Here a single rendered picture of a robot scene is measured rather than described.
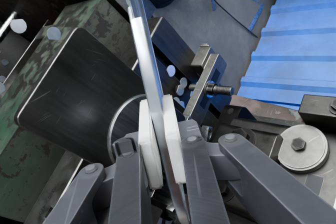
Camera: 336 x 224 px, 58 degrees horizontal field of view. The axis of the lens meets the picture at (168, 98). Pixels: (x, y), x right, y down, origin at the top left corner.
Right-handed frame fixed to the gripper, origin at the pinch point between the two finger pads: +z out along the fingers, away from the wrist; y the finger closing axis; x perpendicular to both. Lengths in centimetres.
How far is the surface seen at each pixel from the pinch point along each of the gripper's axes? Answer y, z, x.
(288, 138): 13.5, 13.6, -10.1
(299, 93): 75, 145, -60
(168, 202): -3.0, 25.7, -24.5
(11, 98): -26.8, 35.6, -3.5
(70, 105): -11.2, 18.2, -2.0
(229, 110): 9.3, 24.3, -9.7
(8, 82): -37, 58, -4
